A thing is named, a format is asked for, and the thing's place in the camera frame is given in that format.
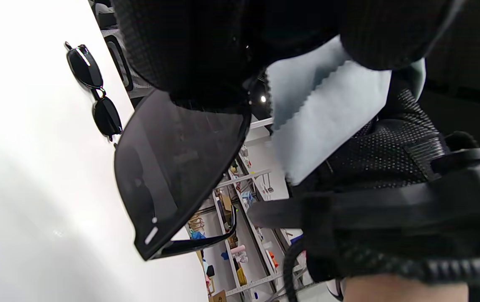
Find person's left hand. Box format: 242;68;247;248
112;0;467;113

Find light blue cleaning cloth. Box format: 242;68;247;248
265;36;427;186

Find black sunglasses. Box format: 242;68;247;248
65;41;123;141
114;88;252;261

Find person's right forearm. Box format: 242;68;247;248
344;273;471;302

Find black mesh office chair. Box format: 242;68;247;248
91;0;156;99

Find shelf of assorted items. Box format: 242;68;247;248
185;143;307;302

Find person's right hand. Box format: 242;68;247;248
288;78;450;282

